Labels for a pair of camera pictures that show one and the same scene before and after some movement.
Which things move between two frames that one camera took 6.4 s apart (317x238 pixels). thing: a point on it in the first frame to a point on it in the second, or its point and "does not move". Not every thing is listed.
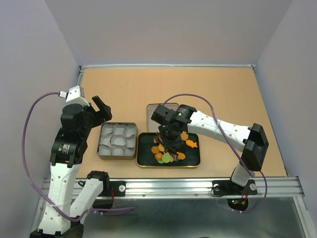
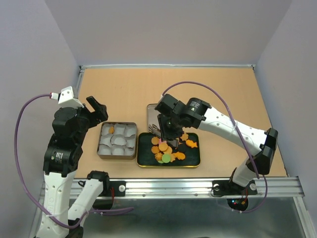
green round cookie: [166, 157] does not move
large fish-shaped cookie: [191, 144] does not move
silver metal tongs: [174, 155] to [154, 130]
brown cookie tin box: [117, 141] does not move
